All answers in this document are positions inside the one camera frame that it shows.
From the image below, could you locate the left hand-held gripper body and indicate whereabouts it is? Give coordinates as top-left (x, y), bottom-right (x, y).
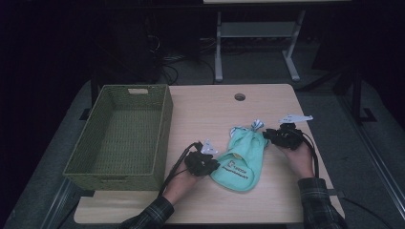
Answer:
top-left (184, 138), bottom-right (220, 177)

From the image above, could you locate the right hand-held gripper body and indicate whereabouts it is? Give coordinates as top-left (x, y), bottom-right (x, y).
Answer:
top-left (276, 114), bottom-right (314, 152)

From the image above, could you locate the teal garment with striped lining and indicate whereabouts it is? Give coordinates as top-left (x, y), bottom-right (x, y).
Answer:
top-left (209, 118), bottom-right (271, 194)

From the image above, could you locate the green woven basket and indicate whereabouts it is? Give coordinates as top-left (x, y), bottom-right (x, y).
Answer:
top-left (62, 83), bottom-right (175, 192)

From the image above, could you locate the person's left hand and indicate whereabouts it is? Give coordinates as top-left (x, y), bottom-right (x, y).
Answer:
top-left (163, 164), bottom-right (205, 205)

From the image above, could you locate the person's right hand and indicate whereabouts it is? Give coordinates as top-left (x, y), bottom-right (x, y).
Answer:
top-left (279, 143), bottom-right (317, 181)

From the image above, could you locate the black metal stand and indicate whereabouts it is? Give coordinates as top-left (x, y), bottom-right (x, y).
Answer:
top-left (333, 61), bottom-right (378, 126)

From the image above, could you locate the white metal stand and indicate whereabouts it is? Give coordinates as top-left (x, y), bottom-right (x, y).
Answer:
top-left (214, 9), bottom-right (308, 84)

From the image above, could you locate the right hand-held gripper black cable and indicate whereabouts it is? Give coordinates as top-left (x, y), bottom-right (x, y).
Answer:
top-left (294, 128), bottom-right (321, 178)

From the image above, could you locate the aluminium floor rail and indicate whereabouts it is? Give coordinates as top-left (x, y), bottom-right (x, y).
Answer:
top-left (40, 177), bottom-right (75, 229)
top-left (336, 94), bottom-right (405, 221)

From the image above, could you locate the bundle of floor cables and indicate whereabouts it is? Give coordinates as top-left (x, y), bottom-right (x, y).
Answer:
top-left (146, 32), bottom-right (218, 86)

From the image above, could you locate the thin black floor cable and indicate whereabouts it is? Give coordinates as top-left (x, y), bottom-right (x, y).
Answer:
top-left (341, 196), bottom-right (397, 229)

